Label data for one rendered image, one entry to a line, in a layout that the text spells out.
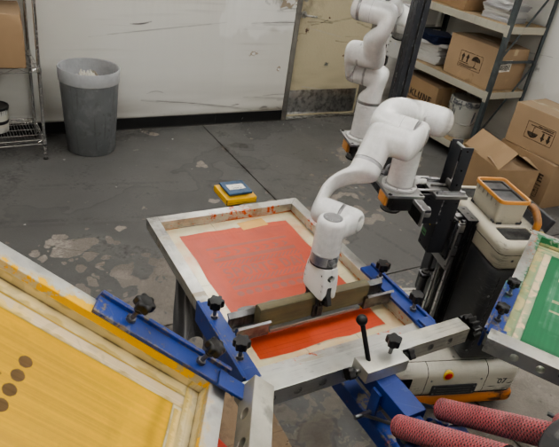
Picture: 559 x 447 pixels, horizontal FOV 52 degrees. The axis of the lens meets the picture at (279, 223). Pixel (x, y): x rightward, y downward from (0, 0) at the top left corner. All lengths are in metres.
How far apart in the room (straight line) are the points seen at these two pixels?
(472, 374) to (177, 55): 3.60
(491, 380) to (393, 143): 1.58
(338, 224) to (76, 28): 3.74
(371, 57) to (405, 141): 0.73
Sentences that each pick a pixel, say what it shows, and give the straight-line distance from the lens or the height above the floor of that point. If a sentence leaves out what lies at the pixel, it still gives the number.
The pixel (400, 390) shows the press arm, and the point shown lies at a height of 1.04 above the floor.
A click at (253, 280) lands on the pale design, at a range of 1.75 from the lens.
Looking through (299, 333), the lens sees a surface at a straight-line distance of 1.60.
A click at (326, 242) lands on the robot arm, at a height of 1.25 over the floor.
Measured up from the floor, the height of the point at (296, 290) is 0.96.
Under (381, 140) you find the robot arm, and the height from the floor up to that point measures 1.45.
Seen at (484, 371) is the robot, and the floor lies 0.25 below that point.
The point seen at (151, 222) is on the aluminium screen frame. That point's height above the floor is 0.99.
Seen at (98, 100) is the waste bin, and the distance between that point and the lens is 4.51.
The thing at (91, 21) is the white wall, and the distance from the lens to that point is 4.90.
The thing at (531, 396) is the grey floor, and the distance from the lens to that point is 3.22.
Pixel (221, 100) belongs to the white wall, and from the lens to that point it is 5.45.
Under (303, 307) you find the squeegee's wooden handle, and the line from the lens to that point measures 1.56.
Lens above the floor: 2.00
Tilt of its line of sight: 30 degrees down
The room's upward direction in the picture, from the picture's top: 9 degrees clockwise
